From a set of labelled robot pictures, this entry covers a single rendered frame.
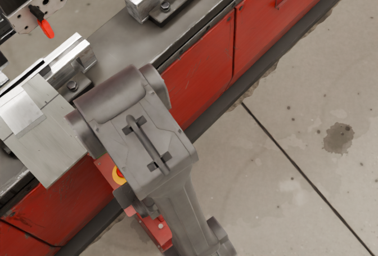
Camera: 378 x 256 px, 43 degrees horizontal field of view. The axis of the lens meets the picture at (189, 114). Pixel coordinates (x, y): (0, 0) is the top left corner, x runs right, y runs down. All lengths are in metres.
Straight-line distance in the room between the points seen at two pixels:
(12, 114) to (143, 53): 0.41
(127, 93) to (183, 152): 0.09
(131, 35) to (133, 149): 0.99
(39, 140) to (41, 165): 0.06
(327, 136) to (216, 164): 0.53
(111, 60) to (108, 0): 1.30
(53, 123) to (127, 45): 0.36
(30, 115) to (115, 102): 0.77
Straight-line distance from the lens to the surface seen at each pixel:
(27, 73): 1.33
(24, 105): 1.28
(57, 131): 1.22
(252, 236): 2.10
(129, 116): 0.49
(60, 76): 1.36
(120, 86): 0.50
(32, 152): 1.22
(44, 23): 1.11
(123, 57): 1.42
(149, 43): 1.43
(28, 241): 1.68
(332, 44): 2.51
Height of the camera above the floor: 2.06
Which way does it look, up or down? 65 degrees down
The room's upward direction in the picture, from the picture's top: 9 degrees counter-clockwise
